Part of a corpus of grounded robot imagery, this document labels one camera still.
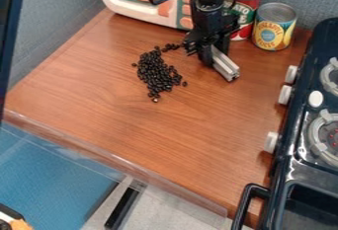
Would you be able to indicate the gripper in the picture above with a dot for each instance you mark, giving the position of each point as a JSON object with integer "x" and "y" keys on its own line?
{"x": 210, "y": 18}

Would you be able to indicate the silver bar tool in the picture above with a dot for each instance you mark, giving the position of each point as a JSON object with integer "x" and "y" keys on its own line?
{"x": 226, "y": 65}

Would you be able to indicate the pile of black bits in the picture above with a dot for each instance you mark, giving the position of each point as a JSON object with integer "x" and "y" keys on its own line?
{"x": 157, "y": 73}

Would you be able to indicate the red can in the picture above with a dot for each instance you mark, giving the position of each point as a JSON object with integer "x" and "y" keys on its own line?
{"x": 247, "y": 7}

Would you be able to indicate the yellow can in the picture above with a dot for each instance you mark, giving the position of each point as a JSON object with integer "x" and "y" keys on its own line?
{"x": 273, "y": 30}

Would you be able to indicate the toy microwave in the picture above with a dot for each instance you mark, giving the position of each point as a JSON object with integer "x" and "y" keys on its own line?
{"x": 132, "y": 0}

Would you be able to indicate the toy stove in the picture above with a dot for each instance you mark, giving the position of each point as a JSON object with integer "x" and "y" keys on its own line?
{"x": 308, "y": 161}

